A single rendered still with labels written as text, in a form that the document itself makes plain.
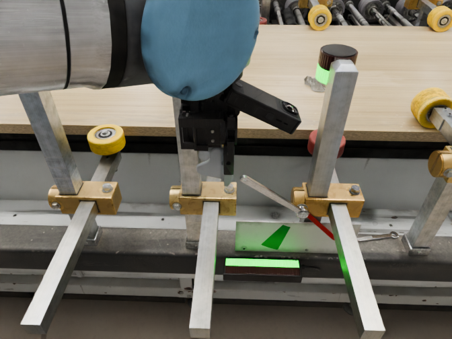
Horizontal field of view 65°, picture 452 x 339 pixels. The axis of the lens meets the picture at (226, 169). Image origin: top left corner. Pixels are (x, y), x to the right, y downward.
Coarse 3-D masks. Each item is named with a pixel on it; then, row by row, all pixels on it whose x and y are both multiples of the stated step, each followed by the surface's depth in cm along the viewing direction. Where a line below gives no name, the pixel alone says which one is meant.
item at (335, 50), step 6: (324, 48) 58; (330, 48) 58; (336, 48) 58; (342, 48) 58; (348, 48) 58; (330, 54) 56; (336, 54) 56; (342, 54) 56; (348, 54) 56; (354, 54) 56
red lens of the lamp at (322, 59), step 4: (320, 48) 58; (320, 52) 57; (356, 52) 57; (320, 56) 57; (324, 56) 56; (328, 56) 56; (332, 56) 55; (352, 56) 55; (356, 56) 56; (320, 60) 58; (324, 60) 57; (328, 60) 56; (332, 60) 56; (336, 60) 55; (352, 60) 56; (320, 64) 58; (324, 64) 57; (328, 64) 56; (324, 68) 57; (328, 68) 57
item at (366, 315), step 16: (336, 176) 76; (336, 208) 68; (336, 224) 65; (336, 240) 65; (352, 240) 62; (352, 256) 60; (352, 272) 57; (352, 288) 56; (368, 288) 55; (352, 304) 55; (368, 304) 53; (368, 320) 51; (368, 336) 51
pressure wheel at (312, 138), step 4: (312, 132) 80; (316, 132) 80; (312, 136) 79; (312, 140) 78; (344, 140) 78; (308, 144) 80; (312, 144) 78; (340, 144) 77; (344, 144) 77; (308, 148) 80; (312, 148) 78; (340, 148) 76; (312, 152) 79; (340, 152) 77; (340, 156) 79
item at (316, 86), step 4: (308, 76) 101; (308, 80) 100; (312, 80) 100; (316, 80) 99; (308, 84) 99; (312, 84) 98; (316, 84) 97; (320, 84) 96; (324, 84) 98; (312, 88) 97; (316, 88) 97; (320, 88) 96; (324, 88) 97
